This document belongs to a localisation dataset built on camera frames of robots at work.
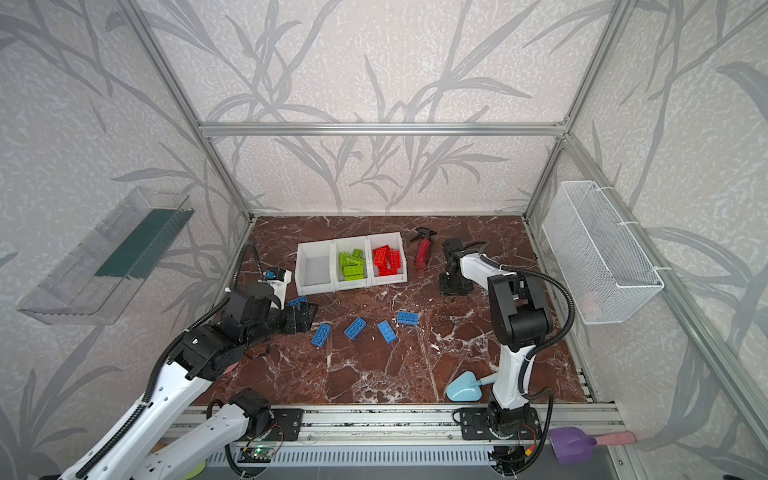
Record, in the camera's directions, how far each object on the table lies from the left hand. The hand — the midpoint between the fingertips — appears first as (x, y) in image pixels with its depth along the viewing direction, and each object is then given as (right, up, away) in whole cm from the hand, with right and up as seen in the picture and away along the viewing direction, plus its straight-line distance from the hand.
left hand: (309, 298), depth 73 cm
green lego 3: (+6, +6, +28) cm, 30 cm away
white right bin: (+20, +14, +33) cm, 41 cm away
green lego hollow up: (+6, +4, +26) cm, 27 cm away
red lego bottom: (+20, +8, +30) cm, 37 cm away
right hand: (+40, 0, +27) cm, 48 cm away
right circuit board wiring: (+50, -41, +1) cm, 65 cm away
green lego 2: (+1, +8, +34) cm, 35 cm away
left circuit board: (-12, -37, -2) cm, 39 cm away
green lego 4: (+6, +2, +26) cm, 27 cm away
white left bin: (-8, +5, +32) cm, 34 cm away
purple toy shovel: (+64, -35, -2) cm, 73 cm away
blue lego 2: (+9, -12, +16) cm, 22 cm away
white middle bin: (+3, +13, +36) cm, 39 cm away
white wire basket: (+66, +8, -12) cm, 67 cm away
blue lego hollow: (+25, -10, +18) cm, 33 cm away
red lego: (+16, +9, +26) cm, 32 cm away
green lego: (+7, +10, +33) cm, 35 cm away
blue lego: (-1, -14, +14) cm, 19 cm away
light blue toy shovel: (+40, -25, +6) cm, 48 cm away
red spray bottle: (+31, +12, +35) cm, 48 cm away
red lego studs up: (+17, +4, +29) cm, 34 cm away
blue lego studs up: (+19, -13, +16) cm, 28 cm away
